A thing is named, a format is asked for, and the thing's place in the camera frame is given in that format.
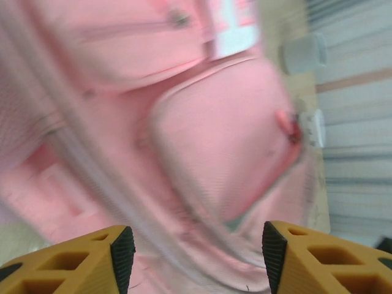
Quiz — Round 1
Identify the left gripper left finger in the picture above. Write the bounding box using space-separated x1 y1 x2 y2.
0 225 136 294

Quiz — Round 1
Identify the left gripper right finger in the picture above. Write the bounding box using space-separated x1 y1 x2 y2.
261 220 392 294

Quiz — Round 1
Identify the pink backpack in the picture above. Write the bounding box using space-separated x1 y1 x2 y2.
0 0 319 294

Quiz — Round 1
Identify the white alarm clock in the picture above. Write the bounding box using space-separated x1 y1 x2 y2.
296 107 326 150

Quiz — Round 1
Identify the grey cup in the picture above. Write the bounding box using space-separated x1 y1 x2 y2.
281 32 328 75

